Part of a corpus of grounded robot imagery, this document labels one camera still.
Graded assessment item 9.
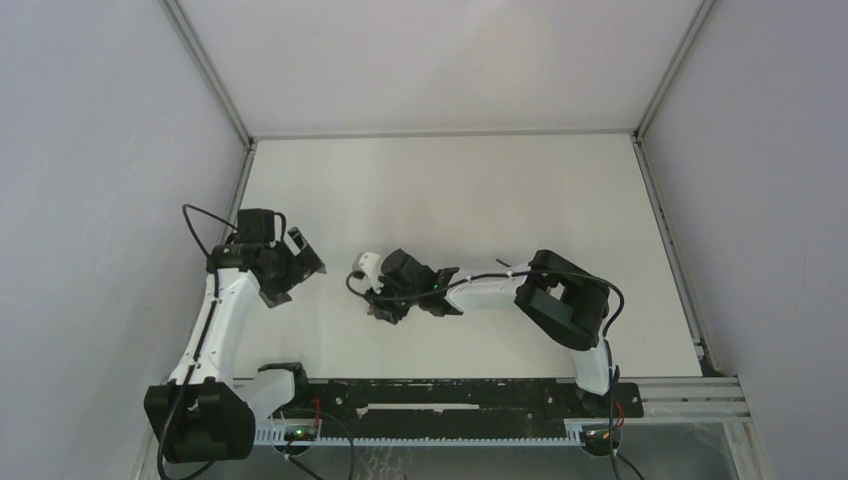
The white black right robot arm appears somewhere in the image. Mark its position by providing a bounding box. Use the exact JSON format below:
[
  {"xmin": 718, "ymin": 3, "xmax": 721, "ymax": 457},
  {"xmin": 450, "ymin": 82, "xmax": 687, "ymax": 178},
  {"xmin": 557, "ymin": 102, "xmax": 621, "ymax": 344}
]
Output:
[{"xmin": 345, "ymin": 249, "xmax": 618, "ymax": 416}]

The white slotted cable duct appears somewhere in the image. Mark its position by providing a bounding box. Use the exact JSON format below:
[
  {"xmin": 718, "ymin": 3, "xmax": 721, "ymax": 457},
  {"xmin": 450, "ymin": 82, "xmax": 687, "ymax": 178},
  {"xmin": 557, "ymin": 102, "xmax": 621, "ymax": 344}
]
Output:
[{"xmin": 253, "ymin": 423, "xmax": 602, "ymax": 447}]

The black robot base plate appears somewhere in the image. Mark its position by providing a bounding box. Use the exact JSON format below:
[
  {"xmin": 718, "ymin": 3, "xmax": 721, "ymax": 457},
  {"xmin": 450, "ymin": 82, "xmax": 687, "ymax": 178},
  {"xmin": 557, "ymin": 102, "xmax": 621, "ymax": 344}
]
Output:
[{"xmin": 270, "ymin": 378, "xmax": 644, "ymax": 436}]

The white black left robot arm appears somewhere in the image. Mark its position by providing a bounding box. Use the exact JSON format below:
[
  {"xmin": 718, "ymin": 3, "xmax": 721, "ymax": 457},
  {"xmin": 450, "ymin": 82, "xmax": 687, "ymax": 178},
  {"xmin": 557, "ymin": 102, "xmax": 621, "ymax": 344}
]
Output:
[{"xmin": 143, "ymin": 208, "xmax": 325, "ymax": 466}]

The metal elbow pipe fitting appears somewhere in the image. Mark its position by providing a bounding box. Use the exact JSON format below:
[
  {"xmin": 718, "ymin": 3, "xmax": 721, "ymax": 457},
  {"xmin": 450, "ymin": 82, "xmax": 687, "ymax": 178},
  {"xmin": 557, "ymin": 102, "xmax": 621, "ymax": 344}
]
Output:
[{"xmin": 368, "ymin": 303, "xmax": 397, "ymax": 324}]

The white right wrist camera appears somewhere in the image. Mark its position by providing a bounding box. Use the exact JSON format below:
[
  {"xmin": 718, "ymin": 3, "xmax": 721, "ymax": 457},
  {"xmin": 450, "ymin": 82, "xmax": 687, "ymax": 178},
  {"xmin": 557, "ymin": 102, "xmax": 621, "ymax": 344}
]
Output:
[{"xmin": 352, "ymin": 252, "xmax": 383, "ymax": 294}]

